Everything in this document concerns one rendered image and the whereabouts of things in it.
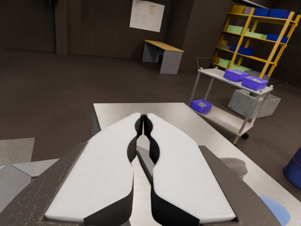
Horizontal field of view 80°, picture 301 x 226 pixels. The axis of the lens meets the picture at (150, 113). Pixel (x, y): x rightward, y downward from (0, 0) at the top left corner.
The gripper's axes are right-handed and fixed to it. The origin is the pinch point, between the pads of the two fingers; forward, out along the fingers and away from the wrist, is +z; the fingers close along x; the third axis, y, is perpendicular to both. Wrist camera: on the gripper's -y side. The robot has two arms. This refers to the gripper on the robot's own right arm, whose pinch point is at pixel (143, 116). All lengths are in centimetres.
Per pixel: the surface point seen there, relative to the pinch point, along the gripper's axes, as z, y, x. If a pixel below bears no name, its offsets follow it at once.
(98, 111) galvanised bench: 71, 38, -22
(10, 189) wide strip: 37, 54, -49
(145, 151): 45, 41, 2
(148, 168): 34, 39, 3
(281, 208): 23, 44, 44
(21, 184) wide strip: 40, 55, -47
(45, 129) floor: 189, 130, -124
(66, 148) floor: 159, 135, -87
